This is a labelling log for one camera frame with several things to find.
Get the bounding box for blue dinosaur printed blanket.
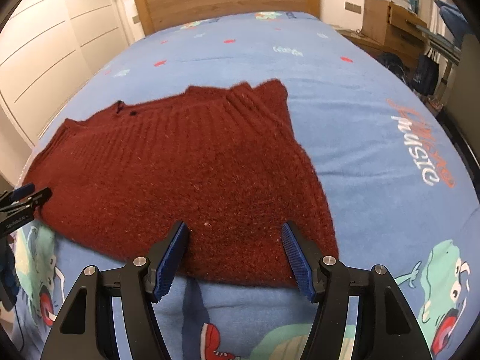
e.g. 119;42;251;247
7;10;480;360

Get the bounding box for dark red knitted sweater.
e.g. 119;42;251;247
20;79;340;289

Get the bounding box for white wardrobe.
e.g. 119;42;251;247
0;0;132;151

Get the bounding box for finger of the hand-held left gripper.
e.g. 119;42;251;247
0;184;35;206
0;187;53;219

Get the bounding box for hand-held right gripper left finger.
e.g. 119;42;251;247
40;220;189;360

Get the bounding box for wooden cabinet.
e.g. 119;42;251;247
362;0;428;51

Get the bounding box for wooden nightstand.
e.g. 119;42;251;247
335;28;387;55

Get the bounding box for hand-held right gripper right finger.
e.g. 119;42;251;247
281;221;432;360

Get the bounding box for black backpack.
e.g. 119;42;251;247
375;52;407;79

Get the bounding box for dark blue bag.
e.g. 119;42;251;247
414;54;439;96

